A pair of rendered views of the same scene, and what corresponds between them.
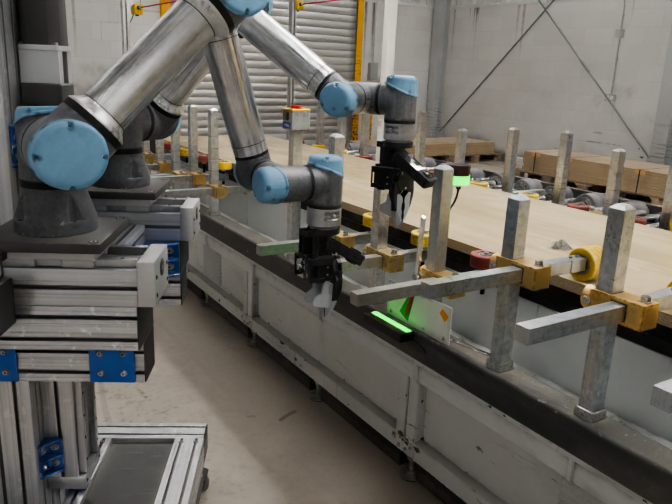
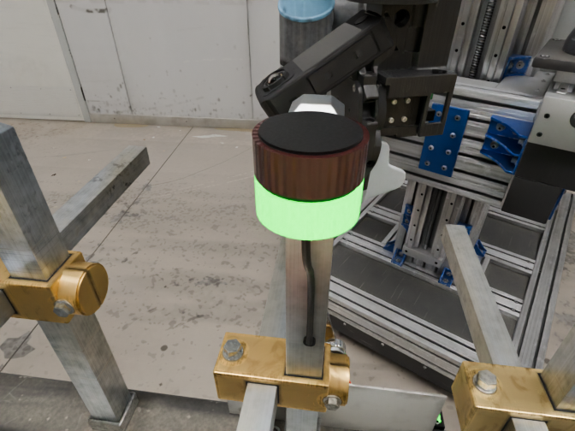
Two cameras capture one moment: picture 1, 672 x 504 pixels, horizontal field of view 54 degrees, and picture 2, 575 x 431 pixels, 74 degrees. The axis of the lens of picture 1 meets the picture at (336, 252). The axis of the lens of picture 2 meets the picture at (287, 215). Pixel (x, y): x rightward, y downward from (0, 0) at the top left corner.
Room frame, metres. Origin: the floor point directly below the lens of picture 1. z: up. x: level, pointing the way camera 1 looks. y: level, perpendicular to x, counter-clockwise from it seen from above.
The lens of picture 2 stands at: (1.77, -0.45, 1.22)
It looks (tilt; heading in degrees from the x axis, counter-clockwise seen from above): 35 degrees down; 130
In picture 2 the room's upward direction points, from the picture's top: straight up
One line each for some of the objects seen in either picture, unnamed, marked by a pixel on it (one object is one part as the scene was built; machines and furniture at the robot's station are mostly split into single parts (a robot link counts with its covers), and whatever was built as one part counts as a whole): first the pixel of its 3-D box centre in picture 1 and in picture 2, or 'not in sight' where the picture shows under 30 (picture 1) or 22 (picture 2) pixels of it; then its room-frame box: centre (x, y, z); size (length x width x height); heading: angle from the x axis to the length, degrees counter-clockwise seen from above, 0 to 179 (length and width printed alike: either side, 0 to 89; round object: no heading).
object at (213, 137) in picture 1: (213, 164); not in sight; (2.89, 0.55, 0.93); 0.03 x 0.03 x 0.48; 33
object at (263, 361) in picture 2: (441, 280); (282, 374); (1.61, -0.27, 0.85); 0.13 x 0.06 x 0.05; 33
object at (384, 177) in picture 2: (396, 208); (375, 181); (1.62, -0.15, 1.03); 0.06 x 0.03 x 0.09; 53
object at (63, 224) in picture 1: (55, 202); not in sight; (1.23, 0.54, 1.09); 0.15 x 0.15 x 0.10
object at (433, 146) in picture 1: (423, 146); not in sight; (10.35, -1.28, 0.23); 2.41 x 0.77 x 0.17; 126
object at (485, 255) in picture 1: (484, 273); not in sight; (1.67, -0.39, 0.85); 0.08 x 0.08 x 0.11
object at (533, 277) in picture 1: (518, 270); (29, 282); (1.40, -0.40, 0.95); 0.13 x 0.06 x 0.05; 33
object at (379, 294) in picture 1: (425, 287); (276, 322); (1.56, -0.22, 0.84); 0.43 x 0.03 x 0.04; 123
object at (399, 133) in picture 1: (398, 132); not in sight; (1.61, -0.14, 1.21); 0.08 x 0.08 x 0.05
